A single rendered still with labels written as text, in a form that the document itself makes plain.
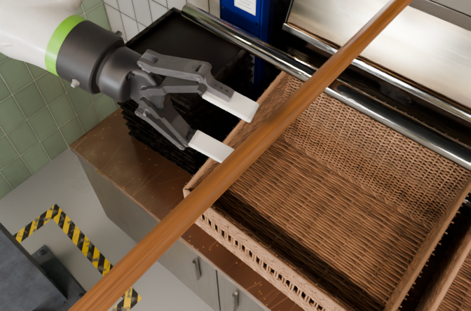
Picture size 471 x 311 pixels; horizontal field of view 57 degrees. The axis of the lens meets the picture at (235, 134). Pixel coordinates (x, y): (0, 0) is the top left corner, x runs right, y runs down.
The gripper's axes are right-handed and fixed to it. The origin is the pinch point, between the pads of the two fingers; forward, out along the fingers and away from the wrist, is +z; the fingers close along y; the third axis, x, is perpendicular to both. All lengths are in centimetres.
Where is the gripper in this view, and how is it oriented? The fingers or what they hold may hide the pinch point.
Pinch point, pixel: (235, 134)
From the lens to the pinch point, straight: 61.6
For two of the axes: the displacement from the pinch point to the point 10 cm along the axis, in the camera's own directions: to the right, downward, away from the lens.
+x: -4.1, 7.5, -5.2
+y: -2.2, 4.7, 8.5
